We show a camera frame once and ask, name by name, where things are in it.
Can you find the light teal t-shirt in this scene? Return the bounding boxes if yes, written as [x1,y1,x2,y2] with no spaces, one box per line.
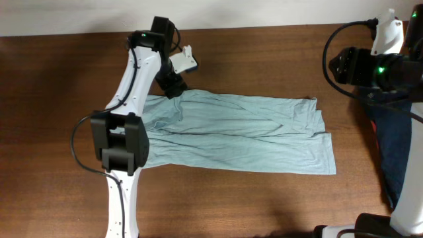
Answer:
[143,90,336,175]

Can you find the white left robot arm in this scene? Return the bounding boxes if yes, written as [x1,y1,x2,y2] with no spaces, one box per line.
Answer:
[89,30,198,237]

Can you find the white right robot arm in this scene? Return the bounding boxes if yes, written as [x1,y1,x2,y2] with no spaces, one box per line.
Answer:
[313,4,422,238]

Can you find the dark blue folded garment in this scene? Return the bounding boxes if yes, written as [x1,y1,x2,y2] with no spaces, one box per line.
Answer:
[362,104,412,208]

